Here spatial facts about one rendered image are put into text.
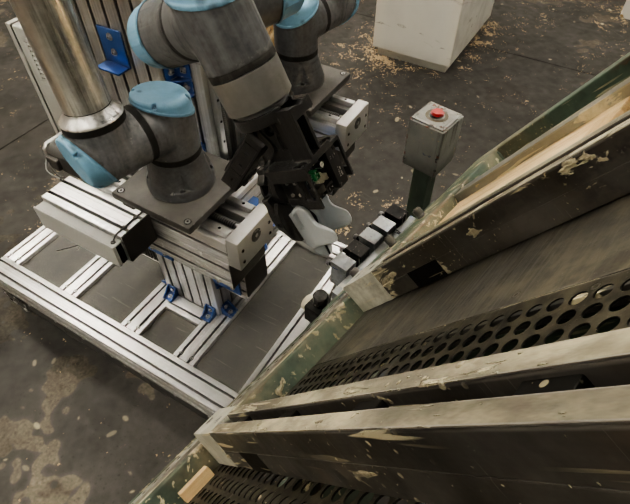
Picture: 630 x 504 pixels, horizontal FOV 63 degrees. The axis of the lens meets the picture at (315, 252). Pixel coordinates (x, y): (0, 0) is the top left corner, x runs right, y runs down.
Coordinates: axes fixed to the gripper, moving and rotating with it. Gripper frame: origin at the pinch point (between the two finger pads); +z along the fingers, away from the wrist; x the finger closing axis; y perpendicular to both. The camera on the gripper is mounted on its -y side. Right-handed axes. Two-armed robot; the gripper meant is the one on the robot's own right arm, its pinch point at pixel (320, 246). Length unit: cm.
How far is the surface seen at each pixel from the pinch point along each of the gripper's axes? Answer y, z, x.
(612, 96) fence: 22, 14, 61
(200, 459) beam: -29.3, 31.9, -21.8
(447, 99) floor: -107, 93, 248
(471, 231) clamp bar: 10.8, 12.2, 18.6
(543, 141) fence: 8, 23, 62
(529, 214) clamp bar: 20.2, 8.2, 17.5
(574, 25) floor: -66, 115, 391
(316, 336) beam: -24.9, 33.9, 10.0
